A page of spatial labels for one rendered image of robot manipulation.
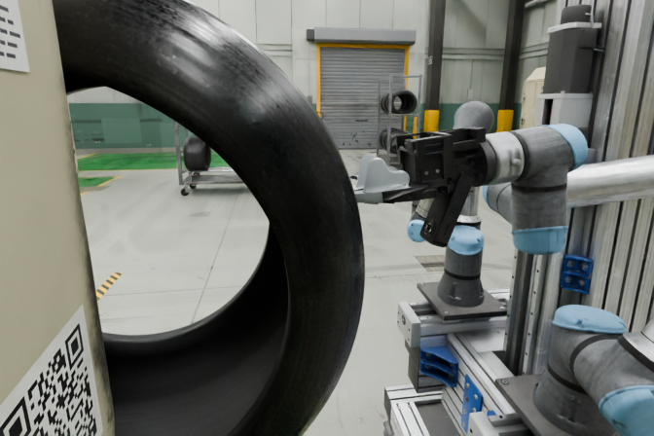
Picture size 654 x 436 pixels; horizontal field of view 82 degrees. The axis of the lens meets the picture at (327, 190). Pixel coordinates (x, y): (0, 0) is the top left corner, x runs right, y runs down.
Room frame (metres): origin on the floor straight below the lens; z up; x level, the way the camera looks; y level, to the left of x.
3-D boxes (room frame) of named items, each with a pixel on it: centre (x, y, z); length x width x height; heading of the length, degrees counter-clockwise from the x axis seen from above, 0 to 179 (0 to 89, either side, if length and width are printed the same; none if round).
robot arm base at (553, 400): (0.67, -0.53, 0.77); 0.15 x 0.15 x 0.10
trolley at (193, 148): (5.86, 1.62, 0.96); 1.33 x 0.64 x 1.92; 96
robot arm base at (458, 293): (1.16, -0.45, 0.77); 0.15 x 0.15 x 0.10
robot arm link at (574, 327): (0.67, -0.52, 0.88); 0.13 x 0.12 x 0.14; 174
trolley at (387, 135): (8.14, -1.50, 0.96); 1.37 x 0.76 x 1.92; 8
